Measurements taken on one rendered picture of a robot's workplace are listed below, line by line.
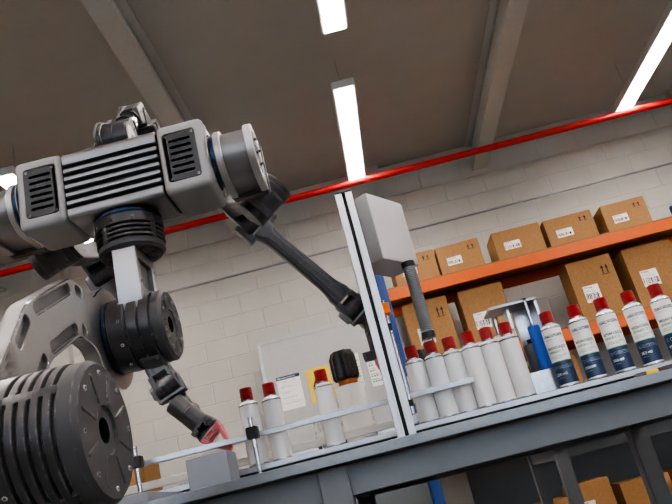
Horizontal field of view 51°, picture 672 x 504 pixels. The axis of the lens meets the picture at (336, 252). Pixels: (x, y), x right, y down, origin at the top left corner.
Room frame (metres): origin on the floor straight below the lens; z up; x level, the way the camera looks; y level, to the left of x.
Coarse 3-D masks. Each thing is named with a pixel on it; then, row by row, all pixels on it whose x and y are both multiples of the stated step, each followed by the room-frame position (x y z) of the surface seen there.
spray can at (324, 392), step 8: (320, 376) 1.88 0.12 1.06; (320, 384) 1.87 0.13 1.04; (328, 384) 1.88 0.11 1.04; (320, 392) 1.87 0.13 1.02; (328, 392) 1.87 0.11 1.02; (320, 400) 1.87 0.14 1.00; (328, 400) 1.87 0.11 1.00; (320, 408) 1.88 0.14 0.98; (328, 408) 1.87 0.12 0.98; (336, 408) 1.88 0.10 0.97; (328, 424) 1.87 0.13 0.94; (336, 424) 1.87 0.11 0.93; (328, 432) 1.87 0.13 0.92; (336, 432) 1.87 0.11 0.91; (328, 440) 1.88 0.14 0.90; (336, 440) 1.87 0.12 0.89; (344, 440) 1.88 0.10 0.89
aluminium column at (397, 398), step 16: (352, 208) 1.72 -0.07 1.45; (352, 224) 1.73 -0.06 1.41; (352, 240) 1.72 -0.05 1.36; (352, 256) 1.72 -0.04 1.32; (368, 256) 1.72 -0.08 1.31; (368, 272) 1.72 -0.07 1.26; (368, 288) 1.73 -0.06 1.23; (368, 304) 1.72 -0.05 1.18; (368, 320) 1.72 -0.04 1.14; (384, 320) 1.72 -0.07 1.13; (384, 336) 1.72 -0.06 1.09; (384, 352) 1.73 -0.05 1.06; (384, 368) 1.72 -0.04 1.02; (384, 384) 1.72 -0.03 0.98; (400, 384) 1.72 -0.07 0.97; (400, 400) 1.72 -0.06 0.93; (400, 416) 1.73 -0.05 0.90; (400, 432) 1.72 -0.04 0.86; (416, 432) 1.73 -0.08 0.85
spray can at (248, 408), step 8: (240, 392) 1.87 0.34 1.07; (248, 392) 1.87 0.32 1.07; (248, 400) 1.87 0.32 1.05; (240, 408) 1.87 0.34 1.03; (248, 408) 1.86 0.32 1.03; (256, 408) 1.87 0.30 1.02; (240, 416) 1.88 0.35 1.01; (248, 416) 1.86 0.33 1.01; (256, 416) 1.87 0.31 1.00; (248, 424) 1.86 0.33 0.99; (256, 424) 1.87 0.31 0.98; (248, 440) 1.86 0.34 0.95; (264, 440) 1.88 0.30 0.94; (248, 448) 1.87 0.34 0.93; (264, 448) 1.87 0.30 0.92; (248, 456) 1.87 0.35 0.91; (264, 456) 1.87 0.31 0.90
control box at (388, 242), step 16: (368, 208) 1.71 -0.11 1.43; (384, 208) 1.77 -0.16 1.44; (400, 208) 1.84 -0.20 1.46; (368, 224) 1.72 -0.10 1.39; (384, 224) 1.75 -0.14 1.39; (400, 224) 1.82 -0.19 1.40; (368, 240) 1.73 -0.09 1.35; (384, 240) 1.73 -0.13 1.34; (400, 240) 1.80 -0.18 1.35; (384, 256) 1.71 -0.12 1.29; (400, 256) 1.78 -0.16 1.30; (384, 272) 1.83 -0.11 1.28; (400, 272) 1.86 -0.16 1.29
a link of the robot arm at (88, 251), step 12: (72, 252) 1.49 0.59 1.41; (84, 252) 1.67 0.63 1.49; (96, 252) 1.80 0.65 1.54; (36, 264) 1.48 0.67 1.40; (72, 264) 1.61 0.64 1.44; (84, 264) 1.74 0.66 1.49; (96, 264) 1.88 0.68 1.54; (48, 276) 1.51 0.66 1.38; (96, 276) 1.86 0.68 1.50; (108, 276) 1.87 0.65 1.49
